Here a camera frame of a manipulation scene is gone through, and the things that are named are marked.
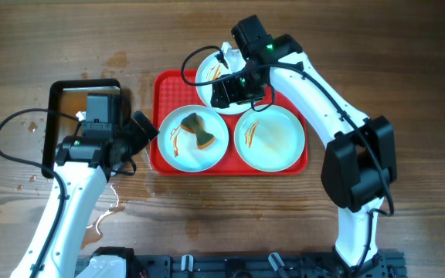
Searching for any white plate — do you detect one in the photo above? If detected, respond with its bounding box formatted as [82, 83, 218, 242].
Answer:
[195, 48, 251, 115]
[157, 105, 229, 173]
[233, 105, 306, 172]

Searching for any green orange sponge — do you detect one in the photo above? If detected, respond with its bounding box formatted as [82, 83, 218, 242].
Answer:
[181, 113, 216, 150]

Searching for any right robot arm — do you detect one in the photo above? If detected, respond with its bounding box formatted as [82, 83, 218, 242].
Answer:
[210, 15, 396, 276]

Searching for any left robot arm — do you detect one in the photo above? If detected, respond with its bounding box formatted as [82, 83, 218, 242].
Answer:
[12, 93, 158, 277]

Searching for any red plastic tray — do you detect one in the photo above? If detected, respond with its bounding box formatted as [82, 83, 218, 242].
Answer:
[149, 69, 308, 176]

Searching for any black water-filled pan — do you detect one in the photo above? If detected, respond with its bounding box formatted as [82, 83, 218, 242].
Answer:
[42, 79, 121, 168]

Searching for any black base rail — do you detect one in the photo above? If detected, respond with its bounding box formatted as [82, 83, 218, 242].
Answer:
[75, 246, 408, 278]

